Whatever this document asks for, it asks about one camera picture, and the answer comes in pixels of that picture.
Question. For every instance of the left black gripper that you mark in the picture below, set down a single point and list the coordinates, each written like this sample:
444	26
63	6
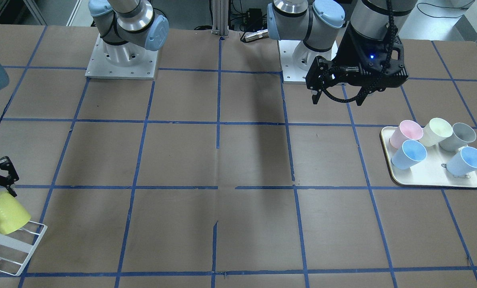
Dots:
349	50

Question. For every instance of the yellow-green ikea cup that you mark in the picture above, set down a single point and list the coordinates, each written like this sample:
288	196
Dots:
13	215

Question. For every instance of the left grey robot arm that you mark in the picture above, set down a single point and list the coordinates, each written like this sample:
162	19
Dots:
320	23

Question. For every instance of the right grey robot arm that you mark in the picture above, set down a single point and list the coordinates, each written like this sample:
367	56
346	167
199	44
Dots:
130	35

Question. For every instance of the pink plastic cup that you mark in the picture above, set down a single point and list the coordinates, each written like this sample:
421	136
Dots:
406	130

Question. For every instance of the blue cup near gripper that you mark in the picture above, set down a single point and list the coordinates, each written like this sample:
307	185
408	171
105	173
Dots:
410	153

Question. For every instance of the pale green plastic cup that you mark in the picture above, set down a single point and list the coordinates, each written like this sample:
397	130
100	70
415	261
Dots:
436	131

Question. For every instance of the grey plastic cup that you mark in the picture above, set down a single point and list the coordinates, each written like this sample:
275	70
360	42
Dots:
462	135

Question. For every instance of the blue cup far side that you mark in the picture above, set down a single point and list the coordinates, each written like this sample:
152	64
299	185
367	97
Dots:
463	162

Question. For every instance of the cream plastic tray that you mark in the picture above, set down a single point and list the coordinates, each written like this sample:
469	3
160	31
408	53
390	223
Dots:
431	172

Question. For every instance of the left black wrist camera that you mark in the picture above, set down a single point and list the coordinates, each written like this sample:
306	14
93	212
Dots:
373	64

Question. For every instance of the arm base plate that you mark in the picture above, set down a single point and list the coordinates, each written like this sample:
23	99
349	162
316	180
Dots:
296	59
125	62

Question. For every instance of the white wire cup rack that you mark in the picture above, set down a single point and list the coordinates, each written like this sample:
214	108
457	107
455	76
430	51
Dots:
17	248

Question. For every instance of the aluminium frame post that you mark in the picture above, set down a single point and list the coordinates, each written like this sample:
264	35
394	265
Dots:
220	17

